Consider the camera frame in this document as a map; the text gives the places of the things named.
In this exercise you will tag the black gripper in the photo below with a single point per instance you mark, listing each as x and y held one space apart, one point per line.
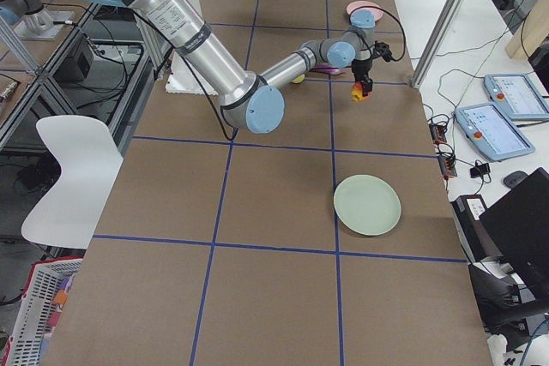
361 68

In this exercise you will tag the yellow pink peach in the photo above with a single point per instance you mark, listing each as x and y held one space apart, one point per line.
298 79

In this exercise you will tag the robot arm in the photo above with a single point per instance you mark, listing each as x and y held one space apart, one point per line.
33 20
248 100

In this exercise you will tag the purple eggplant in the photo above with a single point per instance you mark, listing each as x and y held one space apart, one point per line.
328 70

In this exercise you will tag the pink plate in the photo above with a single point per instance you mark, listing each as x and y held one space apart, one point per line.
374 8

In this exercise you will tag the light green plate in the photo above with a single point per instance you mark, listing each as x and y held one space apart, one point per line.
367 205

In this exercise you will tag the near teach pendant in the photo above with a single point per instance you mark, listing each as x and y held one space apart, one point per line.
492 132

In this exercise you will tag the teach pendant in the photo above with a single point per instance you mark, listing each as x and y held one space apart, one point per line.
516 96
492 132

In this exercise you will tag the far teach pendant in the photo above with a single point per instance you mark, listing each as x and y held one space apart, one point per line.
516 96

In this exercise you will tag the black computer mouse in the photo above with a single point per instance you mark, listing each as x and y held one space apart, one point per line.
514 178

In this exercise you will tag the black laptop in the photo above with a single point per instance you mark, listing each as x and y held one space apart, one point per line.
518 225

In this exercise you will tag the white chair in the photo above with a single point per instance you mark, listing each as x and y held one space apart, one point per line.
67 215

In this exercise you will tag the white plastic basket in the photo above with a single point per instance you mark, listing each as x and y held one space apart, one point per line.
39 307

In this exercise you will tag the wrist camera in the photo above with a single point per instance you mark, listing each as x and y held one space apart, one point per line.
382 50

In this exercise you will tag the aluminium frame post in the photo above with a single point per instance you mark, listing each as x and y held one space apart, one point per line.
447 15

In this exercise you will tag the white camera stand base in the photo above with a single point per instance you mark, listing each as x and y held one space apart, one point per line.
181 79

